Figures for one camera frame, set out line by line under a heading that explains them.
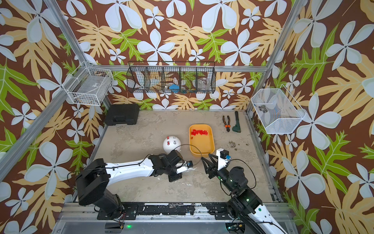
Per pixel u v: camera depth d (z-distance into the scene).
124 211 0.74
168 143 0.88
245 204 0.53
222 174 0.62
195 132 1.07
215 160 0.71
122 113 1.16
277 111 0.84
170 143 0.88
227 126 1.11
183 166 0.73
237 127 1.08
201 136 1.05
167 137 0.90
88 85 0.85
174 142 0.88
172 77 0.98
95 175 0.49
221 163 0.61
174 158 0.65
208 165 0.64
